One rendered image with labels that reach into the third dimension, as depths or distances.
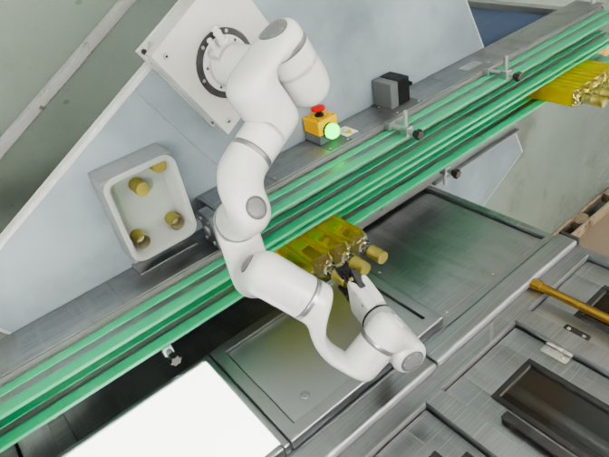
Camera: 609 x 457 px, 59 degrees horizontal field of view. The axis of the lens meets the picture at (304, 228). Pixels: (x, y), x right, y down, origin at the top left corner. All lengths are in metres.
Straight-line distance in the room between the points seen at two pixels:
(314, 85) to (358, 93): 0.64
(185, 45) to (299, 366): 0.76
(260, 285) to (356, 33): 0.92
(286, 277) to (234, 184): 0.18
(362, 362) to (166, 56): 0.74
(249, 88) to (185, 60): 0.32
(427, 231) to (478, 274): 0.24
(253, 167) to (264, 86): 0.14
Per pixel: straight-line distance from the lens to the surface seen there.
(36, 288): 1.38
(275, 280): 0.94
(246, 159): 0.95
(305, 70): 1.03
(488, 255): 1.59
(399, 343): 1.04
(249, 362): 1.33
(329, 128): 1.51
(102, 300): 1.37
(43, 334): 1.36
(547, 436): 1.23
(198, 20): 1.26
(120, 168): 1.27
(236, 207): 0.91
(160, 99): 1.32
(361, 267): 1.29
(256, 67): 0.97
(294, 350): 1.33
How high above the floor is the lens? 1.93
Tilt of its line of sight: 44 degrees down
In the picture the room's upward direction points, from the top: 121 degrees clockwise
